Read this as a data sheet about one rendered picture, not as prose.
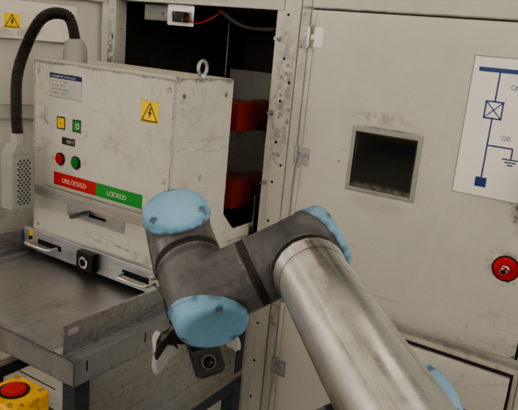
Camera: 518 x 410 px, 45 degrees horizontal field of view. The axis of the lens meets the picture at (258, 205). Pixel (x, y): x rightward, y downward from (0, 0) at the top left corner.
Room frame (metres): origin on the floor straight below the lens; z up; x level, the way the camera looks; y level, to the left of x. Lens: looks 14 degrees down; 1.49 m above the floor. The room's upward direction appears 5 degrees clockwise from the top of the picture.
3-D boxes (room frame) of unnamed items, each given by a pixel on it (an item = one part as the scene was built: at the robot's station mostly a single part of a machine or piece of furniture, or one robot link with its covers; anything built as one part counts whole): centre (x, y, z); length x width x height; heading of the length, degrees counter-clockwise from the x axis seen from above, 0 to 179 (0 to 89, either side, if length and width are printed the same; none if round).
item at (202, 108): (1.78, 0.28, 1.15); 0.51 x 0.50 x 0.48; 148
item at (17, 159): (1.61, 0.63, 1.09); 0.08 x 0.05 x 0.17; 148
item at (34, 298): (1.57, 0.42, 0.82); 0.68 x 0.62 x 0.06; 148
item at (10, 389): (0.92, 0.37, 0.90); 0.04 x 0.04 x 0.02
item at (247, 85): (2.38, -0.08, 1.28); 0.58 x 0.02 x 0.19; 58
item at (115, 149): (1.56, 0.42, 1.15); 0.48 x 0.01 x 0.48; 58
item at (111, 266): (1.57, 0.41, 0.90); 0.54 x 0.05 x 0.06; 58
